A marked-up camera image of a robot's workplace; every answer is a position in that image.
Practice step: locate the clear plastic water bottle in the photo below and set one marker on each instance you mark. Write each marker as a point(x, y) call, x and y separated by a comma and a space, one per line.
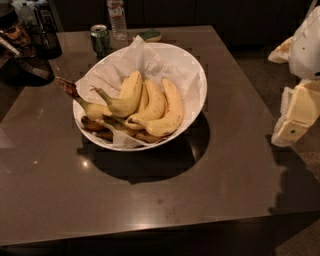
point(117, 19)

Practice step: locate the black round tray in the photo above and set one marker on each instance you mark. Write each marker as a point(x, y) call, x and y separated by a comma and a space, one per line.
point(30, 71)

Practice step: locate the dark glass jar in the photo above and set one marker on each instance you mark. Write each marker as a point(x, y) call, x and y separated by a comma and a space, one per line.
point(13, 28)

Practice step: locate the green yellow sponge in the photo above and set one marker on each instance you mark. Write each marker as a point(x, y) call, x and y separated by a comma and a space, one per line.
point(150, 35)

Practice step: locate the brown bananas at bottom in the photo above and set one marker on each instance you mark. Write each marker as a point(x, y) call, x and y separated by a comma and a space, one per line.
point(105, 130)

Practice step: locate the black mesh basket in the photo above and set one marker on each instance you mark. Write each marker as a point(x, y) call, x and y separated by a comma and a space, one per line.
point(45, 38)

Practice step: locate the yellow banana left long stem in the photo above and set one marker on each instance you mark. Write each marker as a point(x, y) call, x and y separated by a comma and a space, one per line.
point(93, 111)

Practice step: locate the white bowl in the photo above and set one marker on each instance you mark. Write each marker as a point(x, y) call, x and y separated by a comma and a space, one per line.
point(140, 97)

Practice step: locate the white paper liner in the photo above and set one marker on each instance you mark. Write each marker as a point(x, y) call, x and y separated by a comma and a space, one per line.
point(154, 61)

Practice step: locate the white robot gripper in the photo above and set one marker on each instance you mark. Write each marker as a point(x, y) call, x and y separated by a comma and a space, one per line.
point(306, 50)

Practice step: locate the green soda can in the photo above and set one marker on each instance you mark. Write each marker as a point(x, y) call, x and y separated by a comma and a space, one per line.
point(100, 40)

